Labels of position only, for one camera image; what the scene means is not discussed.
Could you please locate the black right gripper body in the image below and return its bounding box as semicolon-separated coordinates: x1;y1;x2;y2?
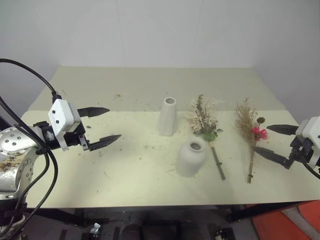
283;135;315;171

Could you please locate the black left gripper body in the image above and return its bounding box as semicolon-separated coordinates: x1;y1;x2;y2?
63;121;92;152

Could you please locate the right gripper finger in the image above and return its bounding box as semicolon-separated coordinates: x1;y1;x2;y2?
266;124;300;136
252;146;288;168

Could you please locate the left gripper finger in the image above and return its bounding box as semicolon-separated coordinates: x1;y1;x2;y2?
76;106;111;119
88;134;123;152

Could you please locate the tall white conical vase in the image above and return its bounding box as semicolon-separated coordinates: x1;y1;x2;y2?
156;96;180;137

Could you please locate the round white ceramic vase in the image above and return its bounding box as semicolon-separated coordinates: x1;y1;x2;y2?
176;136;208;179

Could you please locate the brown bouquet with pink flower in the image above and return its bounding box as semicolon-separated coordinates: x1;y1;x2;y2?
234;97;270;184

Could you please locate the orange plastic object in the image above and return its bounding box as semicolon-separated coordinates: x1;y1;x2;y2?
250;199;320;240

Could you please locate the white and green dried bouquet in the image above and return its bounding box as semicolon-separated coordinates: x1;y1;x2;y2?
186;94;227;182

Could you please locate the small silver metal part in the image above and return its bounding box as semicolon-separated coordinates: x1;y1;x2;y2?
89;222;102;236

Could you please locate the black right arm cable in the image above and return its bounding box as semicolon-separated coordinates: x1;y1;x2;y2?
302;161;320;180

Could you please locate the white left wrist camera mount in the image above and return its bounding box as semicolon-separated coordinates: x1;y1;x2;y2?
47;98;82;152

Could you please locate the black table frame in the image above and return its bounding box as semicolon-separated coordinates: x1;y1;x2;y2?
22;199;312;228

